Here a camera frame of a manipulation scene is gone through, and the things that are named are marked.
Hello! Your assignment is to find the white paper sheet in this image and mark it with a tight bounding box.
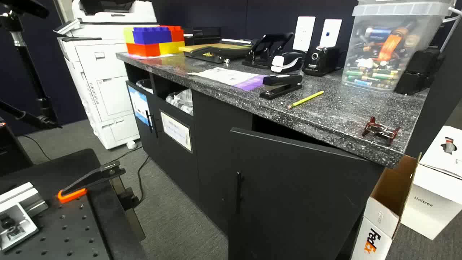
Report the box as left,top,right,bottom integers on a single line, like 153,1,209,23
186,66,261,88

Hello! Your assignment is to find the black clamp with orange handle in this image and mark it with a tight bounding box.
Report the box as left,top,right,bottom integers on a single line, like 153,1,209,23
54,160,128,205

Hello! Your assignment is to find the black low tray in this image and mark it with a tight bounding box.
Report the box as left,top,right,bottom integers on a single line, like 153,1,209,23
183,26,223,47

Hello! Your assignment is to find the yellow pencil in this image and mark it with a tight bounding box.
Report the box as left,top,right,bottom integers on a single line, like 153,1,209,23
287,89,326,110

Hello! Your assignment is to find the clear plastic bin of markers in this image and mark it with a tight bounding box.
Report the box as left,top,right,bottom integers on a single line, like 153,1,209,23
340,0,454,92

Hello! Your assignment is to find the yellow notepad on black tray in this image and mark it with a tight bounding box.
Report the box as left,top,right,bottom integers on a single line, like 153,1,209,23
179,40,254,65

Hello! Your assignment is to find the black perforated breadboard table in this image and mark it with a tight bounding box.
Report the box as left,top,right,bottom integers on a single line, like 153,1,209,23
0,147,148,260

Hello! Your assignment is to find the blue toy building block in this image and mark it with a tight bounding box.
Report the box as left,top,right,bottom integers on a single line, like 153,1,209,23
131,26,173,46

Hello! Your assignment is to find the fedex cardboard box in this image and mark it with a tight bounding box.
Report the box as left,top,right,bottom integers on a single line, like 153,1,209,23
349,154,420,260

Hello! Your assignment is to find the white wall plate with dot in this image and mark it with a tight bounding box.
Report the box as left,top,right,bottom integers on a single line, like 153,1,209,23
319,17,343,49

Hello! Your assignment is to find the blue and white label sheet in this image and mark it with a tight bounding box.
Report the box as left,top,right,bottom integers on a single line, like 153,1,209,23
127,82,153,128

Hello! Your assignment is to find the tall white wall plate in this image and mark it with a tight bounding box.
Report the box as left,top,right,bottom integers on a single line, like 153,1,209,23
291,14,317,53

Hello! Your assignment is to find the red toy building block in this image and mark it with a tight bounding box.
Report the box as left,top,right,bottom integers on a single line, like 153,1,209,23
167,24,186,43

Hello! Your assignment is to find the black pencil sharpener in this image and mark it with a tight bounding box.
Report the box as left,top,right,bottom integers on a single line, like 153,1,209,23
303,45,342,78

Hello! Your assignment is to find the white office printer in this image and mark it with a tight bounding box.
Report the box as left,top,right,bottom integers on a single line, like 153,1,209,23
53,0,160,151

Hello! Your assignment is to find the black and white tape dispenser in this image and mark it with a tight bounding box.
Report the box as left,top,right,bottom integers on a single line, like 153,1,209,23
268,49,306,75

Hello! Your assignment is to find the black cabinet with granite top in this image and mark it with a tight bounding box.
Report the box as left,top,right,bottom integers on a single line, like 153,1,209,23
115,49,430,260

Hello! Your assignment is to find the orange toy building block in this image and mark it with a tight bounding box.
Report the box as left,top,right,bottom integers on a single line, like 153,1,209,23
125,42,161,58

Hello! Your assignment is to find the black hole punch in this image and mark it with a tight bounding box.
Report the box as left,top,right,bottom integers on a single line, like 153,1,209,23
241,32,295,69

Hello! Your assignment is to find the wide yellow toy building block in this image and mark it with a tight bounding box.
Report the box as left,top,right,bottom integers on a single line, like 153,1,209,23
157,40,186,58

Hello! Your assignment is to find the black stapler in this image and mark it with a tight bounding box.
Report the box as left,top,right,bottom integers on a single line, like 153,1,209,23
258,73,304,101

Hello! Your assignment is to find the black tripod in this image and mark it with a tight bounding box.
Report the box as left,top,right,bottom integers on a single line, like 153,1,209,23
0,0,64,131

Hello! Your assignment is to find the silver aluminium bracket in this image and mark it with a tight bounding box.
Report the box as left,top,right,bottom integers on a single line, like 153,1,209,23
0,180,50,254

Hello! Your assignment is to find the small red metal clip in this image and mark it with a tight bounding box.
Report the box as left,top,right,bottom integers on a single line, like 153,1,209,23
360,115,401,144

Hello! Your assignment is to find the black floor cable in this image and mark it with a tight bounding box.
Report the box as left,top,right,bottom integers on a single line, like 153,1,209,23
131,151,153,209

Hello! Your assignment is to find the purple sticky note pad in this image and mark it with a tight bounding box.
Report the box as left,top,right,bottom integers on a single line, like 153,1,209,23
233,75,265,92

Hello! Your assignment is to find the white box with penguin print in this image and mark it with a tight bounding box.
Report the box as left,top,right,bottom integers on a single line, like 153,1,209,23
399,124,462,241

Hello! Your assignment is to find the black cabinet door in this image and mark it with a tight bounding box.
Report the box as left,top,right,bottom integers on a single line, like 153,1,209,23
226,125,386,260

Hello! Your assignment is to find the black box-shaped device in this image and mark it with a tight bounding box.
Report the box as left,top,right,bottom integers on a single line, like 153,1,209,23
392,46,446,97

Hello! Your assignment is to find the crumpled clear plastic bag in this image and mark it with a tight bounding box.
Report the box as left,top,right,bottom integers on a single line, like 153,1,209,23
164,88,194,117

